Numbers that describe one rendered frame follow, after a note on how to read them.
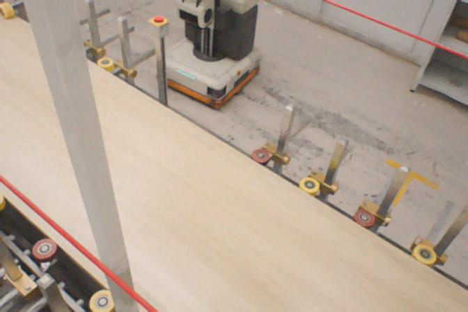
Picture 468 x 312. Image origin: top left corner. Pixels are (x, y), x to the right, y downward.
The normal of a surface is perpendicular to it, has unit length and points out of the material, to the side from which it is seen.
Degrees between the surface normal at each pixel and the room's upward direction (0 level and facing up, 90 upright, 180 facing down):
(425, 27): 90
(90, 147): 90
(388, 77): 0
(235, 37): 90
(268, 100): 0
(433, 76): 0
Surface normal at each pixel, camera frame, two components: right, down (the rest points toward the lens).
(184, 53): 0.07, -0.69
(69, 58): 0.79, 0.49
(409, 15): -0.61, 0.54
